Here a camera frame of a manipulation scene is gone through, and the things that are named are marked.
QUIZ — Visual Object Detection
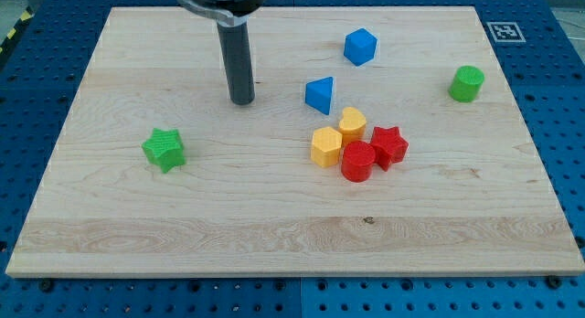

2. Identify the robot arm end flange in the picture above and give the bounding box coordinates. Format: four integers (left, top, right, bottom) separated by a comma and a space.
176, 0, 266, 27

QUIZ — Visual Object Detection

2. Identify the yellow hexagon block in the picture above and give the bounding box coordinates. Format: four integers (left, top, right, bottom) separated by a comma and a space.
310, 127, 343, 168

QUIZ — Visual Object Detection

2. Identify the red cylinder block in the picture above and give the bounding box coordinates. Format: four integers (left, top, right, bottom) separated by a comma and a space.
341, 141, 376, 183

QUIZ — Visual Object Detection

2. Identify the yellow heart block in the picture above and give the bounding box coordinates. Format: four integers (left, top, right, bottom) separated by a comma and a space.
338, 107, 367, 146

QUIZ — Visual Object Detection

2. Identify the blue triangular prism block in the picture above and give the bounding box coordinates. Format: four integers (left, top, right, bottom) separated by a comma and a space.
304, 77, 334, 115

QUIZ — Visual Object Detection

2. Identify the wooden board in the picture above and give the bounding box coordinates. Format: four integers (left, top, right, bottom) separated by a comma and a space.
6, 6, 584, 279

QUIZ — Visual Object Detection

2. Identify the red star block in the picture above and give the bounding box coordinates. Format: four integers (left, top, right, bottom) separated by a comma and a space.
370, 126, 409, 172

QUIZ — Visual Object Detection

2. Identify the blue cube block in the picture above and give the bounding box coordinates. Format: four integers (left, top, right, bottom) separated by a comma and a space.
344, 28, 378, 67

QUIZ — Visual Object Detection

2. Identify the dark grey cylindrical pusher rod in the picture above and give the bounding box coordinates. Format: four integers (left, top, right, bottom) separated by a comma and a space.
217, 23, 255, 106

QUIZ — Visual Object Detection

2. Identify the green star block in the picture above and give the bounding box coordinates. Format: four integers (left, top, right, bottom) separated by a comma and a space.
141, 128, 186, 174

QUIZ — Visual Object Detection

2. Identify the green cylinder block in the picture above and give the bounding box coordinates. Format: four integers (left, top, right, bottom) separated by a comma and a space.
448, 65, 485, 102

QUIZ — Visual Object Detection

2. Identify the white fiducial marker tag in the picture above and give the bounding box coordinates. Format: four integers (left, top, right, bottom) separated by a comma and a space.
487, 21, 526, 43

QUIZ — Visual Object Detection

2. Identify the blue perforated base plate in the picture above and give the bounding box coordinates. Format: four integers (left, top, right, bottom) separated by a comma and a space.
1, 0, 584, 317

